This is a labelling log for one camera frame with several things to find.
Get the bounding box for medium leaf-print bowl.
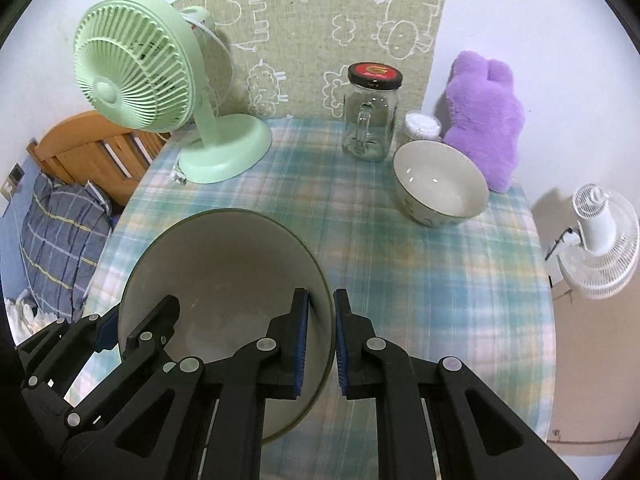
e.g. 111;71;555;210
392;140;491;227

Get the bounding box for black fan cable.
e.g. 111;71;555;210
545;227;581;262

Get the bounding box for white crumpled cloth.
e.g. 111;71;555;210
5;295;56;346

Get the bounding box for glass jar with dark lid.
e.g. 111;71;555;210
341;61;404;163

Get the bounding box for green desk fan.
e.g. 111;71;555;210
72;0;273;184

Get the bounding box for plaid tablecloth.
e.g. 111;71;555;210
82;117;557;461

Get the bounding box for purple plush toy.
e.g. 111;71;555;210
442;51;526;193

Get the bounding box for large leaf-print bowl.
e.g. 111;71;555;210
117;208;335;443

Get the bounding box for wall socket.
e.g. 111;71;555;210
2;162;26;201

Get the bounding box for green sheep-print wall mat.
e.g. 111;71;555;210
172;0;448;123

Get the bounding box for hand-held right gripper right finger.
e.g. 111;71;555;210
333;288;578;480

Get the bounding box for white clip fan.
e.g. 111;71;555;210
557;183;640;301

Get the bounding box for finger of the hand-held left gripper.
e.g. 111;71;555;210
62;295;181;433
16;307;121;411

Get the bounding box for clear cotton swab box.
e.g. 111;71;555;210
404;111;443;143

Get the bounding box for blue plaid pillow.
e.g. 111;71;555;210
20;172;116;323

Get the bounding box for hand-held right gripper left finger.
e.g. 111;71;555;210
60;287;312;480

